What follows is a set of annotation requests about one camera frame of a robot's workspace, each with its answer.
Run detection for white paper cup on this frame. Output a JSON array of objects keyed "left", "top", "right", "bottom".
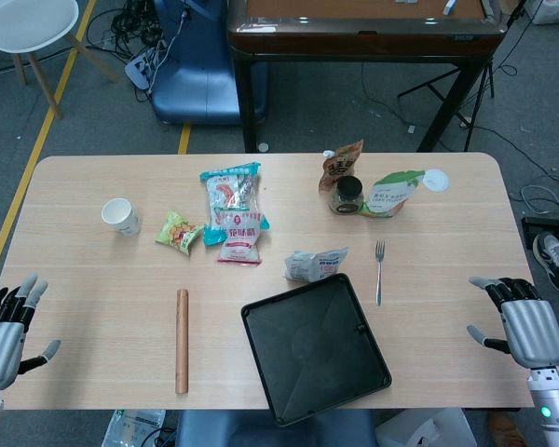
[{"left": 101, "top": 197, "right": 143, "bottom": 237}]

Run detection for green white pouch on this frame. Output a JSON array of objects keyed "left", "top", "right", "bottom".
[{"left": 359, "top": 169, "right": 428, "bottom": 219}]

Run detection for white chair wooden legs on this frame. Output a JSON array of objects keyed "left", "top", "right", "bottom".
[{"left": 0, "top": 0, "right": 121, "bottom": 120}]

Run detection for white power strip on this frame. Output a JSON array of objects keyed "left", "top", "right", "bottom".
[{"left": 124, "top": 44, "right": 169, "bottom": 92}]

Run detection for clear plastic bag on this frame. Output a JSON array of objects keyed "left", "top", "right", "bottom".
[{"left": 102, "top": 409, "right": 168, "bottom": 447}]

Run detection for black square tray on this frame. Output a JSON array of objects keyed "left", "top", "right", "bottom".
[{"left": 240, "top": 273, "right": 393, "bottom": 428}]

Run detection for black flat device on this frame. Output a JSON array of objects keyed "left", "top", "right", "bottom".
[{"left": 521, "top": 209, "right": 559, "bottom": 255}]

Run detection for white round lid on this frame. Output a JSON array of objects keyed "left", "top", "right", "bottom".
[{"left": 421, "top": 169, "right": 450, "bottom": 193}]

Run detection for red white snack bag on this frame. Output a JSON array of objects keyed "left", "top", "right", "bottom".
[{"left": 215, "top": 210, "right": 267, "bottom": 267}]

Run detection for grey black sneaker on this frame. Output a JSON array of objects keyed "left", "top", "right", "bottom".
[{"left": 532, "top": 232, "right": 559, "bottom": 294}]

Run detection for brown spout pouch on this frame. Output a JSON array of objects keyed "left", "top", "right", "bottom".
[{"left": 318, "top": 138, "right": 365, "bottom": 195}]

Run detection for wooden rolling pin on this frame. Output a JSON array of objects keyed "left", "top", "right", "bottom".
[{"left": 174, "top": 289, "right": 191, "bottom": 396}]

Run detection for dark wooden mahjong table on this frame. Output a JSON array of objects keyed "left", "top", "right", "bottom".
[{"left": 226, "top": 0, "right": 507, "bottom": 154}]

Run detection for green snack packet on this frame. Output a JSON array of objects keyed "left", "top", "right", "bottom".
[{"left": 155, "top": 210, "right": 205, "bottom": 256}]

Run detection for glass jar black lid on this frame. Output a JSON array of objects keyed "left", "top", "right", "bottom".
[{"left": 328, "top": 175, "right": 364, "bottom": 216}]

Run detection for silver metal fork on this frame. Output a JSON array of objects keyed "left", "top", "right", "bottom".
[{"left": 374, "top": 239, "right": 387, "bottom": 307}]

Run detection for brown shoe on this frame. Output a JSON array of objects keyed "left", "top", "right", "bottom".
[{"left": 487, "top": 412, "right": 527, "bottom": 447}]

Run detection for black tripod stand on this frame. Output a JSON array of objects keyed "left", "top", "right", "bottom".
[{"left": 397, "top": 46, "right": 496, "bottom": 131}]

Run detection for teal clear noodle bag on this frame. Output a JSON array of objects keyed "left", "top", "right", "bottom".
[{"left": 199, "top": 161, "right": 271, "bottom": 247}]

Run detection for silver white snack packet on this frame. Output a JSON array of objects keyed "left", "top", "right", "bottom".
[{"left": 283, "top": 247, "right": 349, "bottom": 283}]

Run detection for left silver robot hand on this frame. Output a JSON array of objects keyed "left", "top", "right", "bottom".
[{"left": 0, "top": 273, "right": 61, "bottom": 392}]

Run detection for black cable bundle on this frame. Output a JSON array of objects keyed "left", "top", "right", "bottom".
[{"left": 86, "top": 0, "right": 169, "bottom": 61}]

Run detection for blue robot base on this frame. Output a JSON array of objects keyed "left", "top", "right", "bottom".
[{"left": 149, "top": 0, "right": 267, "bottom": 126}]

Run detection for blue seat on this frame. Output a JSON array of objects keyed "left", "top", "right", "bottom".
[{"left": 174, "top": 409, "right": 378, "bottom": 447}]

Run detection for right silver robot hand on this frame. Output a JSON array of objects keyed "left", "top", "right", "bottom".
[{"left": 467, "top": 275, "right": 559, "bottom": 372}]

